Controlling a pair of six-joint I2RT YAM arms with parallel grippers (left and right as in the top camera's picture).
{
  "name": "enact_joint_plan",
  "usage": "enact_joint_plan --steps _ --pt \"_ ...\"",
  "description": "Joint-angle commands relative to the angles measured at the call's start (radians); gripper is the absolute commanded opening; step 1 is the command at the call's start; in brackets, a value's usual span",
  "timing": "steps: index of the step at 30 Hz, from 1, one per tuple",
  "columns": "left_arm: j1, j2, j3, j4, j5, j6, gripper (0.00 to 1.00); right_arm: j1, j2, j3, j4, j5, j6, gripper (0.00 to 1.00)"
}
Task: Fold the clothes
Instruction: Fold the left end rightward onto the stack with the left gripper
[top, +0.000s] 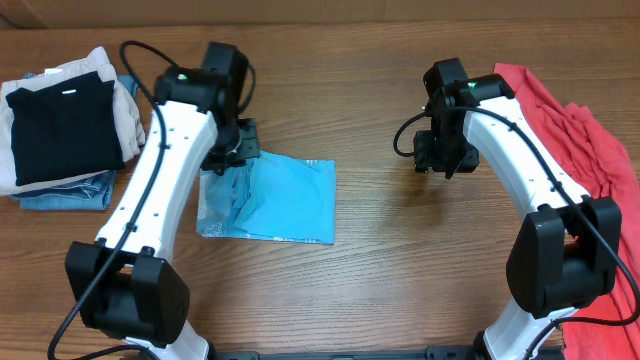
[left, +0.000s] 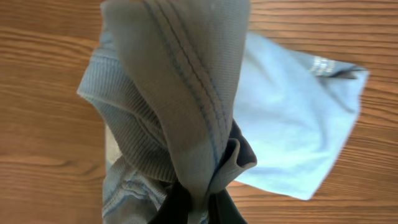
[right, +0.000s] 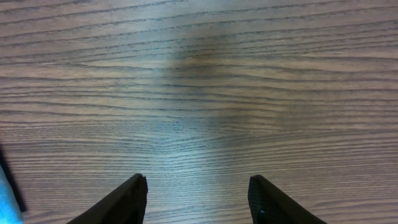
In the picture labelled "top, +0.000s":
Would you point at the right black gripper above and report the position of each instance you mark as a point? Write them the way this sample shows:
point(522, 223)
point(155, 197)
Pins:
point(425, 160)

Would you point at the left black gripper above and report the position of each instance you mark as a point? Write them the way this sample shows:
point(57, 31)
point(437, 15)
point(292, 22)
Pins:
point(249, 148)

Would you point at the light blue printed t-shirt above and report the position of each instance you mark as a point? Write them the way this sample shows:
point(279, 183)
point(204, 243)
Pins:
point(272, 198)

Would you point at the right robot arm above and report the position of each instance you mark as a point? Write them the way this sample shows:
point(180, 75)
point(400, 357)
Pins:
point(565, 253)

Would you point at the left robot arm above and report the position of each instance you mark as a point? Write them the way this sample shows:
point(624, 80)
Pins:
point(123, 282)

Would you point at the beige folded garment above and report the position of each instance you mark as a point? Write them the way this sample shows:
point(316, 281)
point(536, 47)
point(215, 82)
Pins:
point(97, 61)

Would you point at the folded blue jeans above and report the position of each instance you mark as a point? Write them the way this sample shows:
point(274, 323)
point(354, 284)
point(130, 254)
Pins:
point(95, 192)

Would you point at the red t-shirt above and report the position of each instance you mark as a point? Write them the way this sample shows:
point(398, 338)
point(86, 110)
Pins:
point(599, 162)

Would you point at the black folded shirt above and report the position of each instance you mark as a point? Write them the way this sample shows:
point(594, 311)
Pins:
point(64, 130)

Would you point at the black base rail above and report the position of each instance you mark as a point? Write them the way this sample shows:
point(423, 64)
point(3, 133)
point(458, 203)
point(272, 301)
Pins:
point(345, 355)

